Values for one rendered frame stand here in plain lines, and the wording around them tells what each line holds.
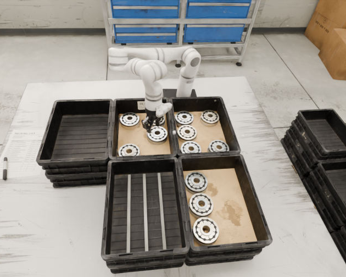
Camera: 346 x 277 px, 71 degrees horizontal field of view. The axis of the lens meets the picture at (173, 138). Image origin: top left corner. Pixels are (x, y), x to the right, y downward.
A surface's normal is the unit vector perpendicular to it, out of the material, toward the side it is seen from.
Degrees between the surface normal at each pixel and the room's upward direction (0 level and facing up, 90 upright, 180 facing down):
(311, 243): 0
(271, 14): 90
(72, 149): 0
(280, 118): 0
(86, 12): 90
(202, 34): 90
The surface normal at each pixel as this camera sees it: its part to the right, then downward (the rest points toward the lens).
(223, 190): 0.06, -0.64
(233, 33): 0.13, 0.76
